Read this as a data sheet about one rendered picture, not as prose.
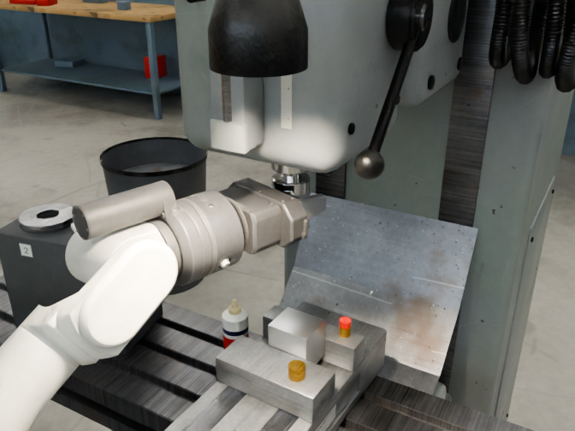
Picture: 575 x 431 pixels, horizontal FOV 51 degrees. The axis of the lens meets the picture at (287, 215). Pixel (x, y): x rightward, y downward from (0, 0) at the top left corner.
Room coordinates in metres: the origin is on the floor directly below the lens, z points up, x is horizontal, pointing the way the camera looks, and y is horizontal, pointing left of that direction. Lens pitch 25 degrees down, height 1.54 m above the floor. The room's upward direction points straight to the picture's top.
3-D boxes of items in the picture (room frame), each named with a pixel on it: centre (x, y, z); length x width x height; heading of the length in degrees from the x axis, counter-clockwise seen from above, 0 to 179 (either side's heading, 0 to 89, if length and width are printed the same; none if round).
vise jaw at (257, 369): (0.63, 0.02, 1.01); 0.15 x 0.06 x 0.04; 58
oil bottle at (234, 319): (0.78, 0.08, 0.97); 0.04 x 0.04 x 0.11
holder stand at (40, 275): (0.88, 0.34, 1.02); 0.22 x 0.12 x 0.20; 71
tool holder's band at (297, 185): (0.68, 0.00, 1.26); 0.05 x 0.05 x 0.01
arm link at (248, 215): (0.62, 0.06, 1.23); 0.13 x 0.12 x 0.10; 43
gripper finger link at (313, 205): (0.66, -0.03, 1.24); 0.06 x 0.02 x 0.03; 133
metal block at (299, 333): (0.68, -0.01, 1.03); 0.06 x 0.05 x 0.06; 58
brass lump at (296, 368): (0.61, -0.01, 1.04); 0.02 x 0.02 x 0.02
